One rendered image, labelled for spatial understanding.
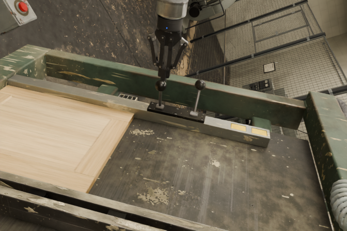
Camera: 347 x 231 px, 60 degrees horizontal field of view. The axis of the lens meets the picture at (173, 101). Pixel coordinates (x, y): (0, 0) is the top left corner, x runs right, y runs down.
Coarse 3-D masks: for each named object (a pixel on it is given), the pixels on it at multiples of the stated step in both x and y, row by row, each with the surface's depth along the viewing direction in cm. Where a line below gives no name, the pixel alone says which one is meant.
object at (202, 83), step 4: (200, 80) 102; (196, 84) 102; (200, 84) 101; (204, 84) 102; (196, 88) 102; (200, 88) 102; (196, 96) 103; (196, 100) 103; (196, 104) 103; (196, 108) 103; (192, 112) 103; (196, 112) 103; (192, 116) 102; (196, 116) 102
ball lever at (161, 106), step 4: (160, 80) 96; (156, 84) 96; (160, 84) 95; (164, 84) 96; (156, 88) 96; (160, 88) 96; (164, 88) 96; (160, 92) 99; (160, 96) 100; (160, 100) 102; (156, 104) 104; (160, 104) 103; (160, 108) 104
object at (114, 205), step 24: (0, 192) 65; (24, 192) 66; (48, 192) 67; (72, 192) 67; (24, 216) 67; (48, 216) 65; (72, 216) 63; (96, 216) 63; (120, 216) 64; (144, 216) 64; (168, 216) 65
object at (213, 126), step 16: (16, 80) 110; (32, 80) 112; (64, 96) 108; (80, 96) 107; (96, 96) 108; (112, 96) 109; (144, 112) 104; (192, 128) 103; (208, 128) 102; (224, 128) 100; (256, 128) 103; (256, 144) 101
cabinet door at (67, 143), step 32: (0, 96) 104; (32, 96) 107; (0, 128) 91; (32, 128) 92; (64, 128) 94; (96, 128) 96; (0, 160) 80; (32, 160) 81; (64, 160) 83; (96, 160) 84
